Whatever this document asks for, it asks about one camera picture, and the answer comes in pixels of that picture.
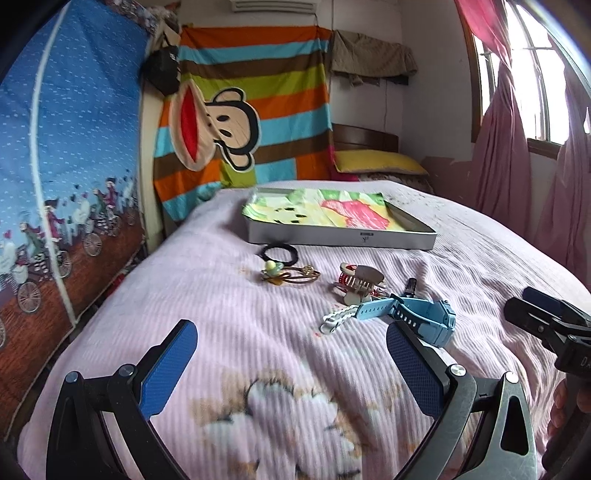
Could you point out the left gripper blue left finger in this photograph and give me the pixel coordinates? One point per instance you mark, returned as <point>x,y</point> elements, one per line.
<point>80,446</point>

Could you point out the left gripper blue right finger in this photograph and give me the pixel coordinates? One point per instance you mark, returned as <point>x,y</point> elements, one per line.
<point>503,444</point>

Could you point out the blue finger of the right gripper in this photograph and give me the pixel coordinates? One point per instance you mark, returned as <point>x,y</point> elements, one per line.
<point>561,309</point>
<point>535,321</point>

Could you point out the light blue wrist watch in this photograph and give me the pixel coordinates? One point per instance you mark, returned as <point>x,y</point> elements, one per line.
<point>433,322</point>

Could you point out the black alligator hair clip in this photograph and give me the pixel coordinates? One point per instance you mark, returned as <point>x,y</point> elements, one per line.
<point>410,288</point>

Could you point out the beige hair claw clip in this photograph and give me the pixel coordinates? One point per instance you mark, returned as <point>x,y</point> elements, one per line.
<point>359,282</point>

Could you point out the person's right hand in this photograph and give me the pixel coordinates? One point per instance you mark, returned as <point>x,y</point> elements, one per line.
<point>561,395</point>

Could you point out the pink window curtain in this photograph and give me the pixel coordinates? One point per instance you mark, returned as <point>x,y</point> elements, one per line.
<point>501,157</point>

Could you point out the pink bed sheet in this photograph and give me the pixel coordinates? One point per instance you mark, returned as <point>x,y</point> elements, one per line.
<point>267,395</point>

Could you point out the yellow pillow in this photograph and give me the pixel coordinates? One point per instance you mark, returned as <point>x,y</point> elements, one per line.
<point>377,161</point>

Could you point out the colourful cartoon paper liner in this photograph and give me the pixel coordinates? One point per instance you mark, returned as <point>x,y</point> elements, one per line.
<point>322,208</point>

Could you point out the grey metal tray box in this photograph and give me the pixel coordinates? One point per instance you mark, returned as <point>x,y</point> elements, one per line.
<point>417,236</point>

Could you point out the dark wooden headboard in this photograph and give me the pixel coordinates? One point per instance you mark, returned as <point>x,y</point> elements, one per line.
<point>347,138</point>

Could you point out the olive hanging cloth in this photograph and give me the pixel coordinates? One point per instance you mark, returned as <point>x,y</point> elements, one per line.
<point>365,59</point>

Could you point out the blue fabric wardrobe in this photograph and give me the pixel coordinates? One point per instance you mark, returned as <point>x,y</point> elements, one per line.
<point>69,163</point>

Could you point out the striped monkey cartoon blanket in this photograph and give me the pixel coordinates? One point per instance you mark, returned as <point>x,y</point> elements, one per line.
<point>252,107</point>

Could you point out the black hanging bag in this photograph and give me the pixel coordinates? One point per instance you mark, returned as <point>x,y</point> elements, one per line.
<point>161,70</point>

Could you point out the white air conditioner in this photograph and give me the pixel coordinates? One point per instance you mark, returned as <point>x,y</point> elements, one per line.
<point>306,7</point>

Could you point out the window with wooden frame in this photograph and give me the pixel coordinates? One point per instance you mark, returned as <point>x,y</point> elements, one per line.
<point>538,77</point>

